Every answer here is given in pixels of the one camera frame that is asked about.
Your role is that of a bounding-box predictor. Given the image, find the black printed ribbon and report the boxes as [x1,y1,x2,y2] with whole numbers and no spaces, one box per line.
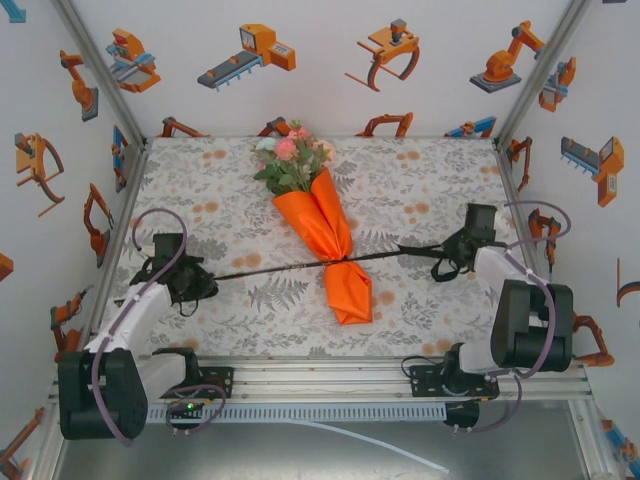
[172,241,477,318]

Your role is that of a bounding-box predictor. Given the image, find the orange wrapping paper sheet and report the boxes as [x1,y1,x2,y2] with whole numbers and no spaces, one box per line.
[272,168,374,327]

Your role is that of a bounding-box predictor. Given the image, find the fake flower bouquet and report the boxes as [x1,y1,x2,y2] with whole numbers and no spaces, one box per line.
[252,118,336,197]

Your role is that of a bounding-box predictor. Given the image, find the floral print table cloth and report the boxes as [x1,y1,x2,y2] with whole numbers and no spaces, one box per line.
[92,135,559,359]

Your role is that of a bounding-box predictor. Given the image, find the small circuit board with LED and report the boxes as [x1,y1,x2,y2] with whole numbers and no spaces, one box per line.
[166,399,207,421]

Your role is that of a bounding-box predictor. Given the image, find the small black controller box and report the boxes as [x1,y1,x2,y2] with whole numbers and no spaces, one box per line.
[443,402,481,429]

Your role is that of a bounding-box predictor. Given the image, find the aluminium side rail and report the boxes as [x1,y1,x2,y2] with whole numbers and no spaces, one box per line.
[492,137,571,361]
[74,139,151,364]

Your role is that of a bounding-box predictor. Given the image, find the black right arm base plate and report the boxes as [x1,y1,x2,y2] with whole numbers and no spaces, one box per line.
[409,364,500,400]

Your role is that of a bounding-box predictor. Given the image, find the aluminium frame rail with grooves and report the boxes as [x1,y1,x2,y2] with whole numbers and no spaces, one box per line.
[47,360,595,404]

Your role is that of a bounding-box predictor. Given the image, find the white slotted cable duct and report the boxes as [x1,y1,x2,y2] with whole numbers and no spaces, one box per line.
[68,403,447,424]

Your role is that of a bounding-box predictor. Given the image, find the aluminium frame post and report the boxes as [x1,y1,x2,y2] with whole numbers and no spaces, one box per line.
[49,0,149,146]
[494,0,594,149]

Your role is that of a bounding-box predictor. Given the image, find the aluminium frame leg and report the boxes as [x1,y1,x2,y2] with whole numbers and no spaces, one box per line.
[27,402,69,480]
[569,399,619,480]

